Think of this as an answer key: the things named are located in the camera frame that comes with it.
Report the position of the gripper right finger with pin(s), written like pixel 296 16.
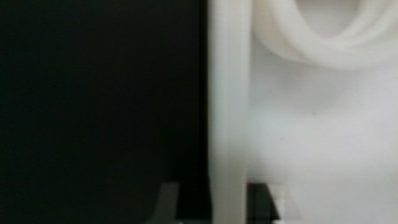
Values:
pixel 262 209

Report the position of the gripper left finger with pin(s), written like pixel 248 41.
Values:
pixel 184 205

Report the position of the white square table top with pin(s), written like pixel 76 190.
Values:
pixel 305 109

